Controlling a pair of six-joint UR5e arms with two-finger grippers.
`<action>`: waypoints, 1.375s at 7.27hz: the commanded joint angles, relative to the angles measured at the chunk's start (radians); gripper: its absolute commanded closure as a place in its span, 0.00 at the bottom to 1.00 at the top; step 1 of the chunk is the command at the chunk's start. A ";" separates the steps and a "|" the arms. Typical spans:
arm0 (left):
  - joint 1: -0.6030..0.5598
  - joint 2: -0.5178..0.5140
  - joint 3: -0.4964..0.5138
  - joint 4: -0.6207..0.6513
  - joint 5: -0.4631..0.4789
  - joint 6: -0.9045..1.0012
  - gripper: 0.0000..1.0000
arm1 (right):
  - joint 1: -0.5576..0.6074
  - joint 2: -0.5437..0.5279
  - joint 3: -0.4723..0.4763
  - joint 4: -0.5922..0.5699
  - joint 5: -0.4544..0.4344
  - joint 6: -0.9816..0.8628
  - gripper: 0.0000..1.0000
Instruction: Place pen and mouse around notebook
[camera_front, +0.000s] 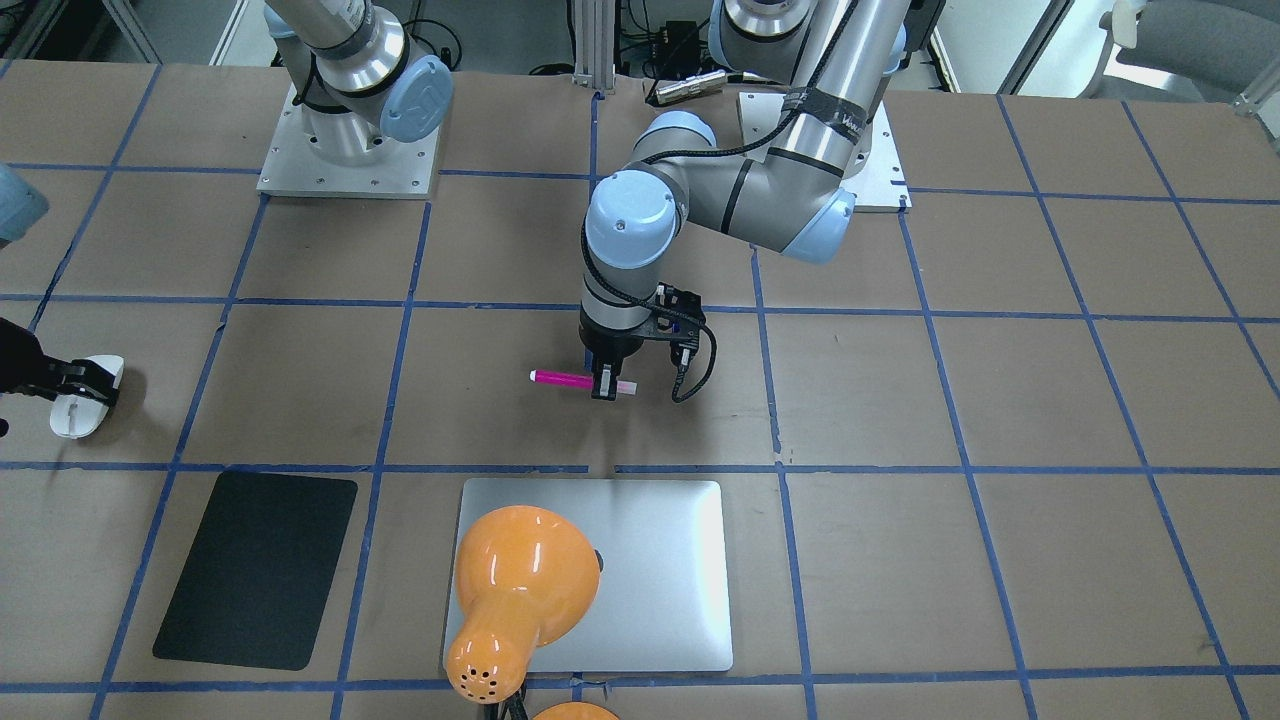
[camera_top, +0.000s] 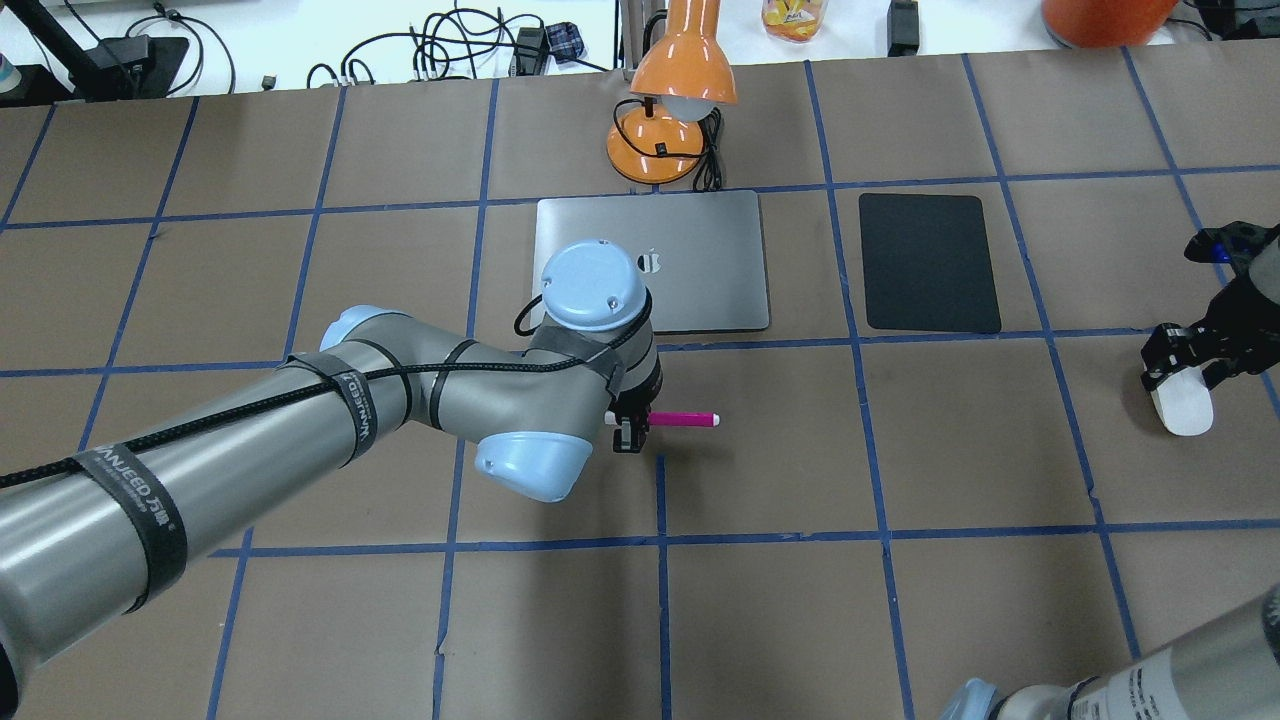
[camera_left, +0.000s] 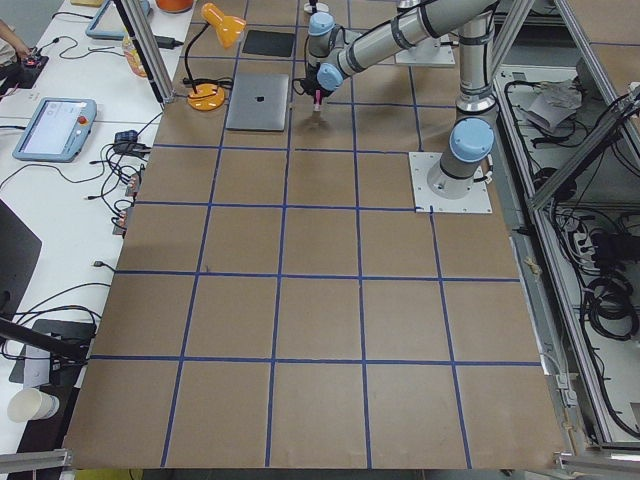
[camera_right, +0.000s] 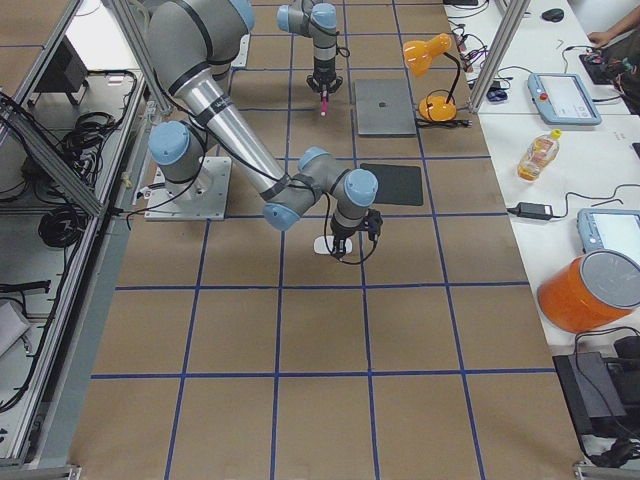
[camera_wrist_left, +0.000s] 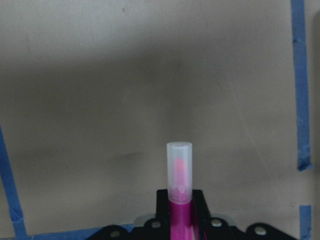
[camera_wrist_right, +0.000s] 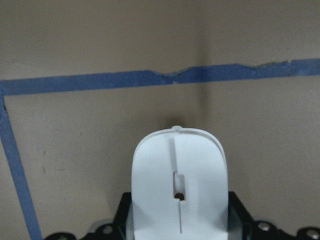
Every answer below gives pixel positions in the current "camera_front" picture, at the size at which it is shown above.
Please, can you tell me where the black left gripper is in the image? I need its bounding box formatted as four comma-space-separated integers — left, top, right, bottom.
580, 284, 707, 401

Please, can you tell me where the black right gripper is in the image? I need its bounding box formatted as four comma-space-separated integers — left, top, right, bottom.
1, 318, 123, 407

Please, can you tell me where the white computer mouse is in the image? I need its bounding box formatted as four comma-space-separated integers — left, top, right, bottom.
49, 354, 125, 439

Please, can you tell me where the pink marker pen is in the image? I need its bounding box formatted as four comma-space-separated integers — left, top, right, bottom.
529, 369, 637, 395

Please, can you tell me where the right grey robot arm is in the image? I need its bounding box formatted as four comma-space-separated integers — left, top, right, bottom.
1, 1, 454, 439

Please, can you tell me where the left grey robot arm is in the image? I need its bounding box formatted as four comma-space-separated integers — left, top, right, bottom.
579, 1, 910, 404

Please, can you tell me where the black mousepad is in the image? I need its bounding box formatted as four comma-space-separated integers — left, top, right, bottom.
152, 470, 358, 671

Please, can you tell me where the orange desk lamp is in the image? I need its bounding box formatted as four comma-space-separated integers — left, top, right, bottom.
443, 505, 604, 719

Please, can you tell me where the silver apple laptop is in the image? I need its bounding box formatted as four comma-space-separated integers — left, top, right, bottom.
458, 478, 733, 675

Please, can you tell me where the silver cylindrical connector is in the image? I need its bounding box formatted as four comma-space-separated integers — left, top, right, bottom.
646, 69, 730, 108

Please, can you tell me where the grey office chair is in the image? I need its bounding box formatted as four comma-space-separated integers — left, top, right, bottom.
1079, 1, 1279, 114

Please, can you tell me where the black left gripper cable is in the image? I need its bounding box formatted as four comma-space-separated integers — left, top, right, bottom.
580, 0, 861, 405

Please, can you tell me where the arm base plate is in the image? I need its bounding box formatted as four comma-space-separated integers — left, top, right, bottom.
256, 87, 442, 201
737, 91, 913, 214

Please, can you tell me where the aluminium frame post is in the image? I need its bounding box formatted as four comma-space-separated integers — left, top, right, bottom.
570, 0, 618, 96

